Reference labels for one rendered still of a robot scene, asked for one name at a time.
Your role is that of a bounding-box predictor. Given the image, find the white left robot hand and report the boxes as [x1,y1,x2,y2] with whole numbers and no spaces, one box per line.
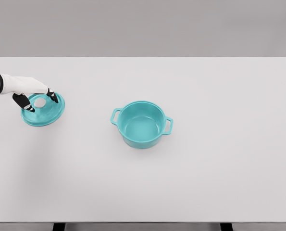
[12,76,59,113]

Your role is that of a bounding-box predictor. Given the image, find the teal pot lid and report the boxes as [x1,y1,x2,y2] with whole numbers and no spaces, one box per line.
[21,92,66,127]

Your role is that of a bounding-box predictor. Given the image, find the teal pot with handles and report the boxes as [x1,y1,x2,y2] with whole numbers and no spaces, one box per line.
[110,101,174,149]

